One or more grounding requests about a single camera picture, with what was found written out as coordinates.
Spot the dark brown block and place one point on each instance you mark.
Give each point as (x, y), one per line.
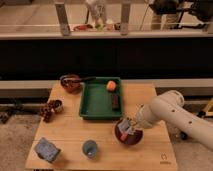
(115, 102)

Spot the brown pot with handle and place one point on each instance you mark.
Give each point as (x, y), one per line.
(72, 82)

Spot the small metal cup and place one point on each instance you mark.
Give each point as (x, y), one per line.
(58, 106)

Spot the dark purple bowl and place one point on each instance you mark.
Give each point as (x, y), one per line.
(132, 139)

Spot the blue sponge block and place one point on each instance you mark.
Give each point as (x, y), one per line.
(46, 150)

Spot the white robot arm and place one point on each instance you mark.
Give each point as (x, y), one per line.
(169, 108)

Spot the light blue grey towel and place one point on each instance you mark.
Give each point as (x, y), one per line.
(125, 127)

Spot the orange carrot stick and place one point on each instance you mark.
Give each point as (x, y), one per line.
(124, 136)

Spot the blue cup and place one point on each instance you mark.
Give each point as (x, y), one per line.
(89, 148)

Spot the orange ball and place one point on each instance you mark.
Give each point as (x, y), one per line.
(111, 86)

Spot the green plastic tray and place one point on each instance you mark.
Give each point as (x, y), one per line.
(96, 100)

